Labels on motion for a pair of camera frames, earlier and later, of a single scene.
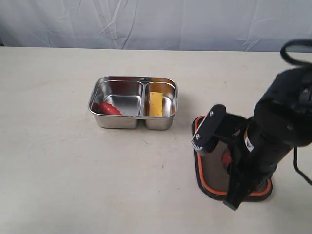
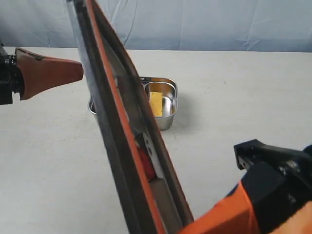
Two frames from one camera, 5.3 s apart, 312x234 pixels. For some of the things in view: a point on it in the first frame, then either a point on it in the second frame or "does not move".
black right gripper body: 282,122 -> 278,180
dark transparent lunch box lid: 212,169 -> 134,139
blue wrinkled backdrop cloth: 232,25 does not move
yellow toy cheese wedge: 156,104 does not move
